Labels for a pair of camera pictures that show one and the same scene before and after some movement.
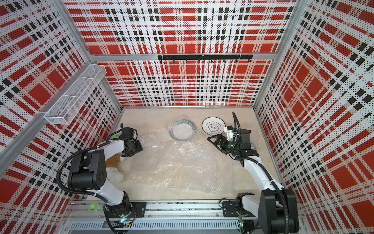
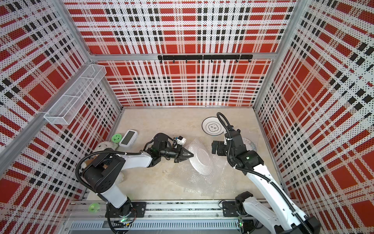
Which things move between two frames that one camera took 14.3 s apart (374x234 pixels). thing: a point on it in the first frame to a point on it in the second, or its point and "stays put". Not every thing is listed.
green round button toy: x=117 y=135 stays put
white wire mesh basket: x=66 y=107 stays put
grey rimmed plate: x=182 y=130 to x=202 y=161
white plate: x=213 y=126 stays put
